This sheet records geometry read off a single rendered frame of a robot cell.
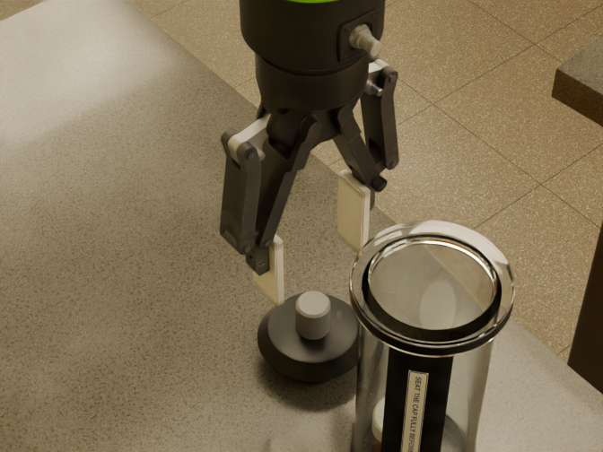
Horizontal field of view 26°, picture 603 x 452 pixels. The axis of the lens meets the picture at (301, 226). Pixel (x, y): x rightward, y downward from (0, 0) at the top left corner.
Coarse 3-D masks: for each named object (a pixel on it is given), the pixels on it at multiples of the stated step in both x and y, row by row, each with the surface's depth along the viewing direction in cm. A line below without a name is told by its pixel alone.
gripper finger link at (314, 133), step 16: (304, 128) 87; (320, 128) 88; (272, 144) 90; (304, 144) 88; (272, 160) 90; (288, 160) 89; (304, 160) 89; (272, 176) 90; (288, 176) 90; (272, 192) 91; (288, 192) 91; (272, 208) 91; (256, 224) 92; (272, 224) 92; (256, 240) 93; (272, 240) 93
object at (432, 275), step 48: (384, 240) 88; (432, 240) 89; (480, 240) 88; (384, 288) 91; (432, 288) 92; (480, 288) 89; (432, 336) 82; (480, 336) 82; (384, 384) 88; (480, 384) 89
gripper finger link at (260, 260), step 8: (224, 232) 92; (256, 232) 92; (232, 240) 92; (256, 248) 93; (248, 256) 95; (256, 256) 94; (264, 256) 95; (248, 264) 96; (256, 264) 95; (264, 264) 95; (256, 272) 95; (264, 272) 96
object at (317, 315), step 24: (288, 312) 108; (312, 312) 104; (336, 312) 108; (264, 336) 107; (288, 336) 106; (312, 336) 106; (336, 336) 106; (288, 360) 105; (312, 360) 105; (336, 360) 105
